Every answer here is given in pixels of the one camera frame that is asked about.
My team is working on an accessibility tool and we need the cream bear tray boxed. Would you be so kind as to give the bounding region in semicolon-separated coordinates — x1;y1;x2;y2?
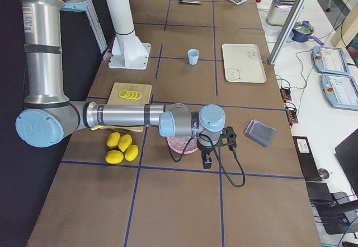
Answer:
222;43;267;83

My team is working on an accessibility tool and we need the grey folded cloth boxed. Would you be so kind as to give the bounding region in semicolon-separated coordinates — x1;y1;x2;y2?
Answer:
244;119;276;147

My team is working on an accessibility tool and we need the black power strip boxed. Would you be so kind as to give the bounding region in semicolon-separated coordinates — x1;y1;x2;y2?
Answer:
280;87;299;127

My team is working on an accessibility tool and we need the teach pendant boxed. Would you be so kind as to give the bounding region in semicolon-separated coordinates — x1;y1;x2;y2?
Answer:
312;46;350;76
321;73;357;111

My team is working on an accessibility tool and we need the white toaster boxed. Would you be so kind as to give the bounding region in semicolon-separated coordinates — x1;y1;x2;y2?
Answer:
266;0;295;26

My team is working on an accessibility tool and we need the yellow green knife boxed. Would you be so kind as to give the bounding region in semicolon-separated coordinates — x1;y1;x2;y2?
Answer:
91;125;102;131

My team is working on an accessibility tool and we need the yellow lemon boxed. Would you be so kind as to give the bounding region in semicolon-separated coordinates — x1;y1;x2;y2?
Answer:
106;132;121;149
117;134;133;152
124;145;139;161
105;150;124;164

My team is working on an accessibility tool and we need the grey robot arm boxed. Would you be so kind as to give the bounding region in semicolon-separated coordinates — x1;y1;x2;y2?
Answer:
1;0;100;174

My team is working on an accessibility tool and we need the lemon slice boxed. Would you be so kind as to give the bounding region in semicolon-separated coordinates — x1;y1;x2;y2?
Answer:
118;89;129;99
129;91;142;100

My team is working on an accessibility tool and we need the blue saucepan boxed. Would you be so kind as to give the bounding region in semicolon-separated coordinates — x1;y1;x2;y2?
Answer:
292;20;324;46

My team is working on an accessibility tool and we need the pile of clear ice cubes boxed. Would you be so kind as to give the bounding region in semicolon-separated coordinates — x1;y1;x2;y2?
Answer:
168;136;196;150

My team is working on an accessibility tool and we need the teach pendant lower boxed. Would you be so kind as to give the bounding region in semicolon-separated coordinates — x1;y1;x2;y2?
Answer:
321;73;357;111

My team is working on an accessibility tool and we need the wooden cutting board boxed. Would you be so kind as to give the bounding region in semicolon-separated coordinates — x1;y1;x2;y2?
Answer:
100;82;153;133

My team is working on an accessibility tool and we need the light blue cup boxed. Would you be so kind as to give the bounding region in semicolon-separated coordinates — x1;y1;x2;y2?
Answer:
187;49;200;66

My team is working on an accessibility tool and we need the aluminium frame post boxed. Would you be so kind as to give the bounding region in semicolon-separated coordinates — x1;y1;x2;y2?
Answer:
268;0;306;65

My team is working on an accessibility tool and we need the teach pendant upper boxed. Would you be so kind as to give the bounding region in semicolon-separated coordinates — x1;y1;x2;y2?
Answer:
312;46;350;76

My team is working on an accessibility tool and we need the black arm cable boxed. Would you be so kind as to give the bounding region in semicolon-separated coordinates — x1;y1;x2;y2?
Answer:
167;134;246;188

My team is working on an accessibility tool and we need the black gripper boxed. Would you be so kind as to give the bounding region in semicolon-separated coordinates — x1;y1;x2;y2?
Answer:
197;126;237;169

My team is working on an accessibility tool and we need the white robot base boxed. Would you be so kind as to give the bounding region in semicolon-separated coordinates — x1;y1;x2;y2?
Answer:
106;0;151;70

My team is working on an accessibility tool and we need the pink bowl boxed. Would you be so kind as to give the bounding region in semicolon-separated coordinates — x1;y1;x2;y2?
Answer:
166;136;198;155

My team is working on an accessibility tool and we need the steel muddler black tip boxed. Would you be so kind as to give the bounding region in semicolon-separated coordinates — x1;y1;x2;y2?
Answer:
178;0;202;5

